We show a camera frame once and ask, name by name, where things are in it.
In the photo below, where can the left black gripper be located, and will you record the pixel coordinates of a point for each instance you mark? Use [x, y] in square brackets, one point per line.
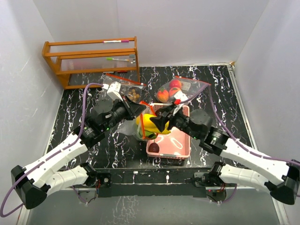
[133, 109]

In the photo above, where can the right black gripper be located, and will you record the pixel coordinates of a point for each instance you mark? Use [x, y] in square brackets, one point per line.
[161, 122]

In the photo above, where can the yellow bananas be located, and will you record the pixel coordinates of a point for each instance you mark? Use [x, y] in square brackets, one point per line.
[149, 126]

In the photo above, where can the longan bunch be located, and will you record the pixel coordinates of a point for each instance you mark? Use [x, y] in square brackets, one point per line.
[133, 94]

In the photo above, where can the green cucumber leaf vegetable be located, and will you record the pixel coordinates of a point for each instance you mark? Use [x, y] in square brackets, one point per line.
[149, 135]

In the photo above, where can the orange peach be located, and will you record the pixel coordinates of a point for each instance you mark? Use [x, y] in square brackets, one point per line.
[173, 91]
[163, 95]

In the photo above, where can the clear zip bag orange zipper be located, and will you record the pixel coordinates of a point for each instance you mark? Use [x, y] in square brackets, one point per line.
[192, 88]

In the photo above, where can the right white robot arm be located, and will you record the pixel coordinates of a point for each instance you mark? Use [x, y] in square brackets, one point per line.
[279, 178]

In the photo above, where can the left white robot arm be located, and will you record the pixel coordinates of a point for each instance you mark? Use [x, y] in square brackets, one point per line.
[43, 177]

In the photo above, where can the pink plastic basket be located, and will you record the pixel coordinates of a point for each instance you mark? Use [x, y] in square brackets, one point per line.
[175, 145]

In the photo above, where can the purple passion fruit front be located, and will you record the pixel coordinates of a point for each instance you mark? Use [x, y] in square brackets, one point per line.
[154, 148]

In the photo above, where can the green marker pen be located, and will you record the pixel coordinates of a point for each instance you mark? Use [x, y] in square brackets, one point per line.
[116, 59]

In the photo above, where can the pink white marker pen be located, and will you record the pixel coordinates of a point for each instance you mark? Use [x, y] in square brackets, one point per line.
[116, 41]

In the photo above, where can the wooden shelf rack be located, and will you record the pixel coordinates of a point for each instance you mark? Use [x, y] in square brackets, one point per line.
[89, 56]

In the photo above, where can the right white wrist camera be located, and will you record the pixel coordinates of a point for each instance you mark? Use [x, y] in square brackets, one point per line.
[180, 99]

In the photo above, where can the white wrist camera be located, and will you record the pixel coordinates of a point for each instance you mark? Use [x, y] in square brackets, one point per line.
[113, 90]
[180, 99]

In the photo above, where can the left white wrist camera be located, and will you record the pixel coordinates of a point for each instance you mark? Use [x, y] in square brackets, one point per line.
[113, 90]

